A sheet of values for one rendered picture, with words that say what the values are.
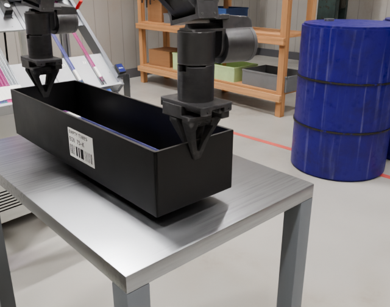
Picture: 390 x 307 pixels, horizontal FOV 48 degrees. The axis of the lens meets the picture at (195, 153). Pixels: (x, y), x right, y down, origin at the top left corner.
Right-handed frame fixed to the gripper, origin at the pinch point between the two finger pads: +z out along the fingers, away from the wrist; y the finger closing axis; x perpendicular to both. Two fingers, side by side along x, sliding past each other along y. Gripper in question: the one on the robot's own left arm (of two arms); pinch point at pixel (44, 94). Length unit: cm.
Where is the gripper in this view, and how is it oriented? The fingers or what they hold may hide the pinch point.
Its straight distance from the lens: 119.1
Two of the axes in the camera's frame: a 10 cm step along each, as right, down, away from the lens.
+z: -0.2, 9.4, 3.5
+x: -7.4, 2.2, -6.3
